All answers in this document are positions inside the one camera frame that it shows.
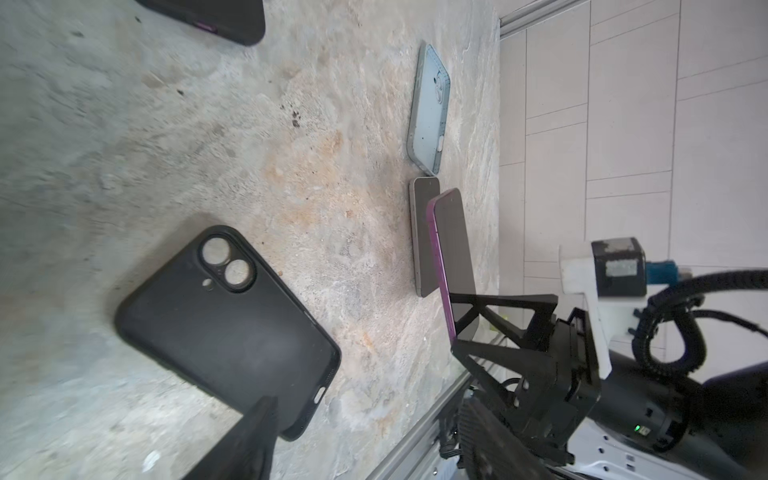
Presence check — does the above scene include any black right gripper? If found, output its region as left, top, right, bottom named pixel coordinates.
left=448, top=293, right=601, bottom=465

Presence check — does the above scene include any light blue phone case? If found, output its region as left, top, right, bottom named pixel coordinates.
left=406, top=42, right=451, bottom=176

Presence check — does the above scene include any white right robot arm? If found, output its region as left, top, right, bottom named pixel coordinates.
left=446, top=293, right=767, bottom=479

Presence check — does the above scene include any purple-edged phone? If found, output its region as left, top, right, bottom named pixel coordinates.
left=426, top=188, right=479, bottom=345
left=137, top=0, right=266, bottom=46

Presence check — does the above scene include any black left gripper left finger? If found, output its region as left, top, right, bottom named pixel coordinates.
left=183, top=396, right=278, bottom=480

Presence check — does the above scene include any black phone right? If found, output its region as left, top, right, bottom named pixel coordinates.
left=409, top=177, right=441, bottom=298

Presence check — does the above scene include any aluminium right corner post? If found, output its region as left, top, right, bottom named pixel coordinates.
left=499, top=0, right=588, bottom=40

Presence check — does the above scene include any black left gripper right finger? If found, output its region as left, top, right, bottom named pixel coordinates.
left=458, top=398, right=555, bottom=480

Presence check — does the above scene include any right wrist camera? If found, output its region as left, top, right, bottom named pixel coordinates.
left=559, top=237, right=691, bottom=379

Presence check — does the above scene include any black phone case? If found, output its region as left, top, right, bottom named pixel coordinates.
left=114, top=225, right=342, bottom=441

